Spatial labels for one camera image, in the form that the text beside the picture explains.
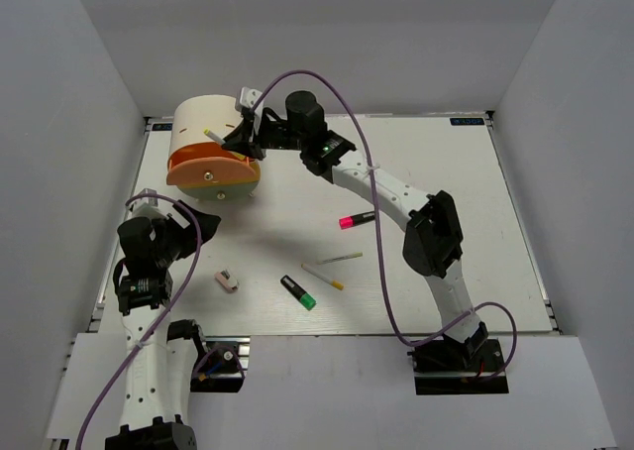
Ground cream cylindrical desk organizer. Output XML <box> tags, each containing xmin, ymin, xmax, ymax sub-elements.
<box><xmin>166</xmin><ymin>95</ymin><xmax>261</xmax><ymax>201</ymax></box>

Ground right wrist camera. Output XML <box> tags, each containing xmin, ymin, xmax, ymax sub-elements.
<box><xmin>235</xmin><ymin>87</ymin><xmax>262</xmax><ymax>112</ymax></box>

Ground white pen light-yellow cap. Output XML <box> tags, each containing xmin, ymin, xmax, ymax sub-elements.
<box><xmin>203</xmin><ymin>129</ymin><xmax>247</xmax><ymax>161</ymax></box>

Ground blue logo sticker right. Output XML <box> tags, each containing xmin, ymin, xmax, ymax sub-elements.
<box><xmin>450</xmin><ymin>117</ymin><xmax>485</xmax><ymax>126</ymax></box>

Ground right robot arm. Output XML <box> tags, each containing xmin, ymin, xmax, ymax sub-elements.
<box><xmin>222</xmin><ymin>87</ymin><xmax>487</xmax><ymax>370</ymax></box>

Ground pink cap black highlighter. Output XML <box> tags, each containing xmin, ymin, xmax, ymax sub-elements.
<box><xmin>339</xmin><ymin>211</ymin><xmax>375</xmax><ymax>230</ymax></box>

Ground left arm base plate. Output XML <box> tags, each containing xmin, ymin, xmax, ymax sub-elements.
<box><xmin>190</xmin><ymin>337</ymin><xmax>251</xmax><ymax>394</ymax></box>

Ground white pen pale cap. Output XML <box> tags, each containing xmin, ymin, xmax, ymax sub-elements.
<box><xmin>316</xmin><ymin>252</ymin><xmax>363</xmax><ymax>266</ymax></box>

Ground purple cable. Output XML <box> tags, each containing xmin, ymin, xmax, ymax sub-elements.
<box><xmin>73</xmin><ymin>195</ymin><xmax>204</xmax><ymax>450</ymax></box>
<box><xmin>250</xmin><ymin>69</ymin><xmax>518</xmax><ymax>383</ymax></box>

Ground white pen yellow cap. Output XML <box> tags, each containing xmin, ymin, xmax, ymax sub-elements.
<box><xmin>301</xmin><ymin>263</ymin><xmax>345</xmax><ymax>290</ymax></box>

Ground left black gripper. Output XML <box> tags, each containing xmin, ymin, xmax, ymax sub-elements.
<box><xmin>153</xmin><ymin>200</ymin><xmax>221</xmax><ymax>267</ymax></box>

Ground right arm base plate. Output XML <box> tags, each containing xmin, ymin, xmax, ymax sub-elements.
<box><xmin>407</xmin><ymin>339</ymin><xmax>509</xmax><ymax>395</ymax></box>

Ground blue logo sticker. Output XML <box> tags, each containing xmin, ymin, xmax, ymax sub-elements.
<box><xmin>152</xmin><ymin>122</ymin><xmax>172</xmax><ymax>131</ymax></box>
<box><xmin>450</xmin><ymin>117</ymin><xmax>485</xmax><ymax>126</ymax></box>

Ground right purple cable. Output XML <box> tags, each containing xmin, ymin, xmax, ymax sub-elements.
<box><xmin>250</xmin><ymin>69</ymin><xmax>518</xmax><ymax>383</ymax></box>

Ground blue logo sticker left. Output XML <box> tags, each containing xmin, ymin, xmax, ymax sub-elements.
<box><xmin>152</xmin><ymin>122</ymin><xmax>172</xmax><ymax>131</ymax></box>

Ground green cap black highlighter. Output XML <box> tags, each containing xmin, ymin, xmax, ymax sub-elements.
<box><xmin>280</xmin><ymin>275</ymin><xmax>316</xmax><ymax>311</ymax></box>

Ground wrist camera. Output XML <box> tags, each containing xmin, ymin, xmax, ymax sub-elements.
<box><xmin>235</xmin><ymin>87</ymin><xmax>262</xmax><ymax>112</ymax></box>
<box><xmin>128</xmin><ymin>188</ymin><xmax>161</xmax><ymax>219</ymax></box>

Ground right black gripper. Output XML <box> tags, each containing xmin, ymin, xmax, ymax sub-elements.
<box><xmin>224</xmin><ymin>113</ymin><xmax>309</xmax><ymax>160</ymax></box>

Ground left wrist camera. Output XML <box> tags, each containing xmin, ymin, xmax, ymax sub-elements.
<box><xmin>128</xmin><ymin>188</ymin><xmax>161</xmax><ymax>219</ymax></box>

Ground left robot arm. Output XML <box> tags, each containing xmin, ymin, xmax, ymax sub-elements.
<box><xmin>105</xmin><ymin>194</ymin><xmax>220</xmax><ymax>449</ymax></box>

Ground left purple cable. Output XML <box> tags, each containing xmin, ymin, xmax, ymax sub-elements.
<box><xmin>73</xmin><ymin>195</ymin><xmax>204</xmax><ymax>450</ymax></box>

